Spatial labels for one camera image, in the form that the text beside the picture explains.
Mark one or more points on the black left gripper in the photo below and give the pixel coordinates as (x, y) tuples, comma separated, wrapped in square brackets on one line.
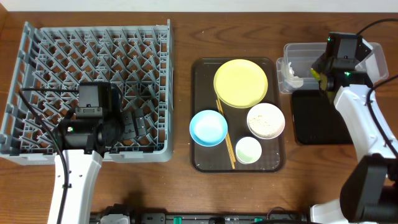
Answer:
[(133, 124)]

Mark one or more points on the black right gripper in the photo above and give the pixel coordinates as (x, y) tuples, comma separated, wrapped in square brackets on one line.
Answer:
[(315, 72)]

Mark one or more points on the green orange snack wrapper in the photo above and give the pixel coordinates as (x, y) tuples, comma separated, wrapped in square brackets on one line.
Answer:
[(315, 74)]

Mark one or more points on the blue bowl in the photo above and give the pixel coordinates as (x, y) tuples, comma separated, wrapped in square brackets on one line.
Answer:
[(208, 128)]

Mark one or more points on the small pale green bowl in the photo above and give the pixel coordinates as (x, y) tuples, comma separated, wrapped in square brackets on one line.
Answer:
[(248, 150)]

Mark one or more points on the crumpled white tissue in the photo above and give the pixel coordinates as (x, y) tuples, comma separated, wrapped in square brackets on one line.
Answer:
[(289, 75)]

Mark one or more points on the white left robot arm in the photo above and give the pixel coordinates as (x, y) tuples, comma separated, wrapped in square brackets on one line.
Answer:
[(75, 177)]

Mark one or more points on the black waste tray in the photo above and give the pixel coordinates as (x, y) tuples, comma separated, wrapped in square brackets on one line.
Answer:
[(316, 121)]

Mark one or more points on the grey dishwasher rack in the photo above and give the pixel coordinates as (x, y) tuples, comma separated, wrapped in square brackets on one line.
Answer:
[(53, 61)]

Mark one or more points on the pink bowl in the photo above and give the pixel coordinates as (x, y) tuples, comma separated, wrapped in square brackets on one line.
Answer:
[(268, 110)]

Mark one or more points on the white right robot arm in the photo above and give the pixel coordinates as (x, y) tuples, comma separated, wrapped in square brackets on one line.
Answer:
[(370, 193)]

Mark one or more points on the cooked rice leftovers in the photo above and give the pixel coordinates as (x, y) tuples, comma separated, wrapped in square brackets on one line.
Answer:
[(264, 127)]

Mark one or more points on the clear plastic bin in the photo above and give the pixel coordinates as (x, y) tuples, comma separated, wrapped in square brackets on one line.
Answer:
[(303, 55)]

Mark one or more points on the yellow plate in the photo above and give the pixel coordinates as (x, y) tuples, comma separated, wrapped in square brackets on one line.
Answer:
[(240, 83)]

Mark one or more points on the wooden chopstick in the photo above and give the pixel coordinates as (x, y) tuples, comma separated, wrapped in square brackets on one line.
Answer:
[(231, 155), (230, 146)]

